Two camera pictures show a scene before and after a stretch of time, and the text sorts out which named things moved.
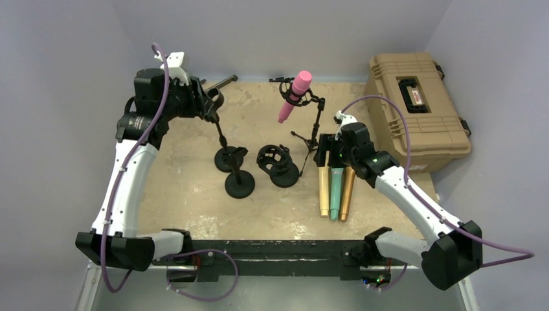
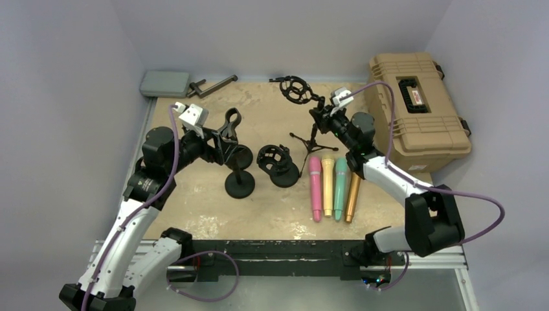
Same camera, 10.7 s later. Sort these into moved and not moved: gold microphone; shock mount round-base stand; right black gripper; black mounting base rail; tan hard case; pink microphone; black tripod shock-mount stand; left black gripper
Moved: right black gripper; left black gripper; gold microphone; pink microphone
Not moved: black tripod shock-mount stand; black mounting base rail; tan hard case; shock mount round-base stand
